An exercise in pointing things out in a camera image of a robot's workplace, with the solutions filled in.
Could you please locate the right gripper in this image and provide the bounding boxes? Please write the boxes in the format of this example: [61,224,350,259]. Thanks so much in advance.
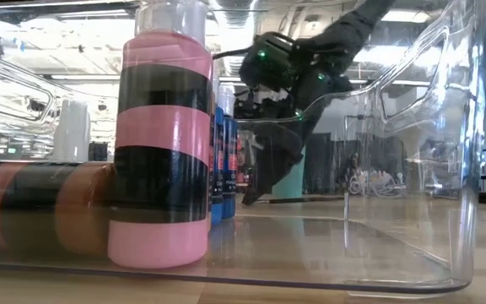
[236,31,354,207]

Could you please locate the thin black paint brush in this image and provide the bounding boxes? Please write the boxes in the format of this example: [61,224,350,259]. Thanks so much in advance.
[267,194,345,204]

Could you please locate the dark blue paint bottle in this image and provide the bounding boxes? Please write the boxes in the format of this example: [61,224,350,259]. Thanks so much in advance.
[217,83,240,220]

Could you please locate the pink paint bottle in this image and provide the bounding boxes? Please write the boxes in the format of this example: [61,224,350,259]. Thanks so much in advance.
[107,0,214,270]

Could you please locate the clear plastic bin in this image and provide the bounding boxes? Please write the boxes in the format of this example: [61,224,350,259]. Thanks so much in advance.
[0,0,486,296]

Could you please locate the orange paint bottle black label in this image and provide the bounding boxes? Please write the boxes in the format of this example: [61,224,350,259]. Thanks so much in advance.
[0,162,120,258]

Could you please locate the teal plastic cup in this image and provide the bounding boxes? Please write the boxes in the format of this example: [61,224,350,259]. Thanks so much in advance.
[270,145,307,199]

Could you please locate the person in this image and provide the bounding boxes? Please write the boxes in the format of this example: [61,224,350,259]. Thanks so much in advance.
[339,151,365,191]

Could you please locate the white pillar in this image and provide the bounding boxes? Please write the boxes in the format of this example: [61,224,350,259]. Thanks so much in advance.
[52,99,92,162]

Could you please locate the white cable bundle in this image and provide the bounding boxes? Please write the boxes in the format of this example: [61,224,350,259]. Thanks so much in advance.
[348,171,407,198]

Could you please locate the silver ventilation duct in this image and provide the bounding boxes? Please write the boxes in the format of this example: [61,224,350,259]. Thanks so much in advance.
[213,0,261,77]

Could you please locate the black wall panel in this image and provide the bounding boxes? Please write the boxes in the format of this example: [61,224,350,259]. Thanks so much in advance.
[89,141,110,162]

